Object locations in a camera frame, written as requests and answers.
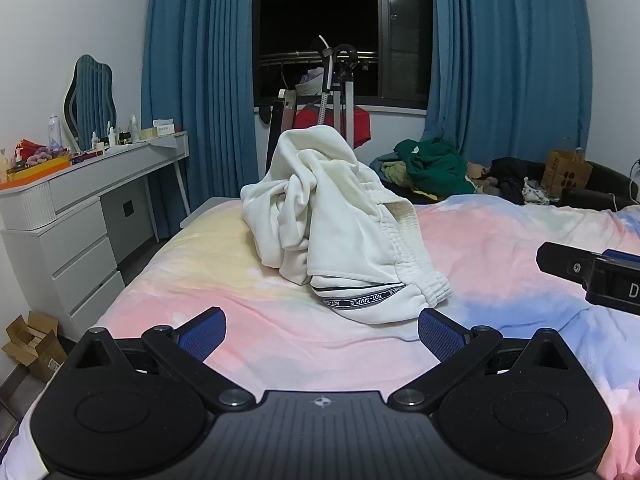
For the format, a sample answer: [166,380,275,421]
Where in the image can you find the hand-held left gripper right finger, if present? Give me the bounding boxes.
[387,306,576,413]

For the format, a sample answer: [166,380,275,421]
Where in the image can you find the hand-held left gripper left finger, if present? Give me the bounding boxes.
[65,306,257,413]

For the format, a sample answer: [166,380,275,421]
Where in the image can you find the white sweatpants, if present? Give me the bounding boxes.
[241,126,452,325]

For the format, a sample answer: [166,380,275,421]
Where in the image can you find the dark clothes heap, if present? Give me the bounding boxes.
[487,156,543,206]

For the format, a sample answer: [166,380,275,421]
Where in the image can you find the pastel tie-dye blanket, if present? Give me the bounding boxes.
[0,197,640,480]

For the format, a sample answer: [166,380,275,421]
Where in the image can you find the patterned white cloth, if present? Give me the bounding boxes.
[522,177,557,205]

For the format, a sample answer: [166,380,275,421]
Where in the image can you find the brown paper bag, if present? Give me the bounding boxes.
[541,149,593,198]

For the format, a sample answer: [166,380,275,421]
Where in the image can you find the beige cloth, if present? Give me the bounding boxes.
[465,162,501,196]

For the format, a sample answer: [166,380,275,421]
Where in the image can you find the white dressing table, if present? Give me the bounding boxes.
[0,130,191,343]

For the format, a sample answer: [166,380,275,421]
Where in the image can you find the green garment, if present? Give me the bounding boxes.
[394,139,476,198]

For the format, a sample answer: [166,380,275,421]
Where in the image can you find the cardboard box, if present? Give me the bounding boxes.
[2,311,68,383]

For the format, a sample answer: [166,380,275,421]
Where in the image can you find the olive yellow cloth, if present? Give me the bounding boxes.
[380,160,416,187]

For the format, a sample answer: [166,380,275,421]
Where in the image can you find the white tissue box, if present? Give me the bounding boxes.
[140,120,177,140]

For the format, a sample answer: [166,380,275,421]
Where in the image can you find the blue curtain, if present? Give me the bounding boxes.
[141,0,261,241]
[422,0,608,181]

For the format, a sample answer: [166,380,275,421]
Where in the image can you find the red cloth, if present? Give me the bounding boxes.
[292,105,372,148]

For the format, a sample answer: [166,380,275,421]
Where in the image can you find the orange tray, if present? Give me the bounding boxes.
[0,155,72,191]

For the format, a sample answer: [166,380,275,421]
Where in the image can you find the red box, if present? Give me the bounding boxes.
[15,139,51,161]

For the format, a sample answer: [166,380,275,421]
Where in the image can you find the wavy-edged mirror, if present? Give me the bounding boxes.
[62,55,118,153]

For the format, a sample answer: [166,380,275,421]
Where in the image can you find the garment steamer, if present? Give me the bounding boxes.
[310,35,361,150]

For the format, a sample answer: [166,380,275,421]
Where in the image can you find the white hanging garment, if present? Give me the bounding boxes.
[295,67,327,97]

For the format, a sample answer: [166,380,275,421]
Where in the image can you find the dark window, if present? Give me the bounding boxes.
[252,0,436,111]

